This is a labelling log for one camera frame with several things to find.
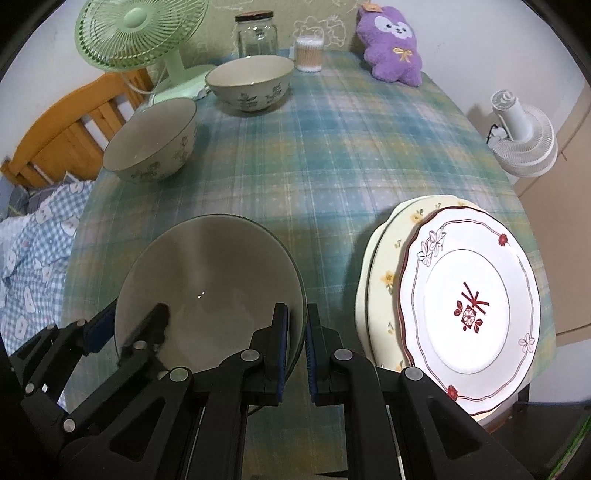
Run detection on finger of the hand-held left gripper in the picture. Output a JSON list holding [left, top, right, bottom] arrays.
[[21, 303, 171, 450], [8, 305, 116, 384]]

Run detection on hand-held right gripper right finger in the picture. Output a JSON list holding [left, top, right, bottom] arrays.
[[306, 303, 532, 480]]

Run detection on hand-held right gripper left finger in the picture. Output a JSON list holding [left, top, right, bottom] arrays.
[[60, 303, 291, 480]]

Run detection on grey floral ceramic bowl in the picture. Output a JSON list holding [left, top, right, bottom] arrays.
[[205, 55, 295, 114], [102, 98, 199, 184], [114, 215, 308, 384]]

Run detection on large yellow floral plate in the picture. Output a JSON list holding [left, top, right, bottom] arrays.
[[355, 195, 481, 370]]

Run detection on small yellow floral plate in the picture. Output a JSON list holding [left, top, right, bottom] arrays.
[[368, 198, 483, 372]]

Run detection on white plate with red flower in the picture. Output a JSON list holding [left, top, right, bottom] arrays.
[[398, 206, 542, 416]]

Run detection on blue checked blanket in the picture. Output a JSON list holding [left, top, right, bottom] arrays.
[[0, 179, 95, 352]]

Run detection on plaid tablecloth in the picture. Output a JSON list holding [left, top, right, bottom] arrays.
[[62, 48, 555, 416]]

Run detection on wooden bed headboard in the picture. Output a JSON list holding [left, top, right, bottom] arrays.
[[2, 65, 160, 190]]

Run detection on cotton swab container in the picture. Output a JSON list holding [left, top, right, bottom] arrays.
[[294, 38, 325, 73]]

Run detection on green desk fan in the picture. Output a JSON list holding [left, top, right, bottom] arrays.
[[75, 0, 218, 106]]

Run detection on white desk fan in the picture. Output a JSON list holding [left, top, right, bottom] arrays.
[[487, 90, 558, 177]]

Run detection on glass jar with dark lid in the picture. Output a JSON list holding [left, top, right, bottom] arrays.
[[234, 13, 279, 60]]

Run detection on purple plush rabbit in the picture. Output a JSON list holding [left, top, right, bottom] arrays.
[[355, 4, 423, 87]]

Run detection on white fan cable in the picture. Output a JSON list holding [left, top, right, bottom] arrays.
[[121, 69, 160, 96]]

